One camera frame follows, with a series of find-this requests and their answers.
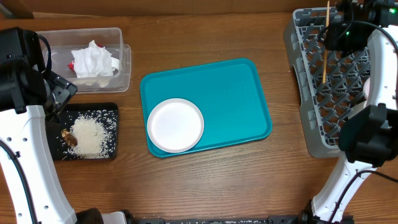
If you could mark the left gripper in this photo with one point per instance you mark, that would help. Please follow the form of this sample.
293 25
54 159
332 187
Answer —
64 91

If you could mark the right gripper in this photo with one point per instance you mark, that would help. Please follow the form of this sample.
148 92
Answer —
333 44

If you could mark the wooden chopstick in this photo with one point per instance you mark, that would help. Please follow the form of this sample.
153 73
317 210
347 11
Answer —
325 57

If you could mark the red snack wrapper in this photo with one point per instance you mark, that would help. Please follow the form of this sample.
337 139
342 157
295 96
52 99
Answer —
71 66

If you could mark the white napkin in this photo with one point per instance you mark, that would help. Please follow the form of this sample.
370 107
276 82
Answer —
94 61

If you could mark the brown food scrap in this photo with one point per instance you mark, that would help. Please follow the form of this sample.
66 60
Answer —
69 138

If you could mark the pink bowl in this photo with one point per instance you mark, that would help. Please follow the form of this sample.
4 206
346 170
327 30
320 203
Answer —
366 88

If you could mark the white rice pile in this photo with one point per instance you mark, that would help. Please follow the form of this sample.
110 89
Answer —
95 131

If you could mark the white round plate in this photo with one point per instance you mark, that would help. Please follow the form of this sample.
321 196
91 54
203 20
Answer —
175 125

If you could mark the white paper cup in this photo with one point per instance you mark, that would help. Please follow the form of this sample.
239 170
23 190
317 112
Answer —
357 108

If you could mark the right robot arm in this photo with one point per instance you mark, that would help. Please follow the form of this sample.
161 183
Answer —
369 137

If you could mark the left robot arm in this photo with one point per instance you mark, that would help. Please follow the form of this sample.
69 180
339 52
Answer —
31 96

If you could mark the grey dishwasher rack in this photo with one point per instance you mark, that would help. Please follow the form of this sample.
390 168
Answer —
324 107

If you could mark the clear plastic bin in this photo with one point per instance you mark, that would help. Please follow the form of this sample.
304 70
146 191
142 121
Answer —
63 42

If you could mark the black plastic tray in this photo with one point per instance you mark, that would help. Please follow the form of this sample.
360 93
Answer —
53 128

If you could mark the teal serving tray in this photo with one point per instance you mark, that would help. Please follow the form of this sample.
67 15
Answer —
228 94

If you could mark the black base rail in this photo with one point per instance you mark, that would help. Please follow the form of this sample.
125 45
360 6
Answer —
273 219

